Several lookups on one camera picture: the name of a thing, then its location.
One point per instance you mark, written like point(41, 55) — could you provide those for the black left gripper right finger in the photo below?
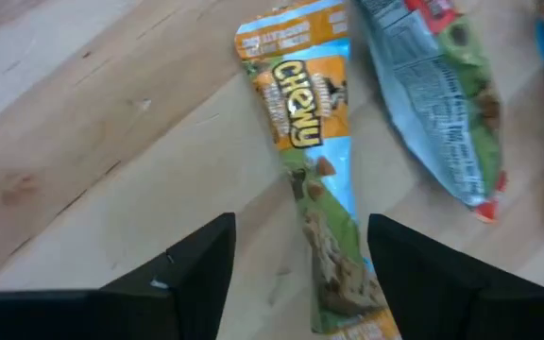
point(442, 293)

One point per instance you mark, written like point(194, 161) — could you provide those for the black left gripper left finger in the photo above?
point(177, 293)

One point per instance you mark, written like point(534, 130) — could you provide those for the red Chewy chocolate chip bar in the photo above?
point(442, 104)

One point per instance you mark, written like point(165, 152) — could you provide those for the orange Chewy granola bar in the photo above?
point(314, 141)

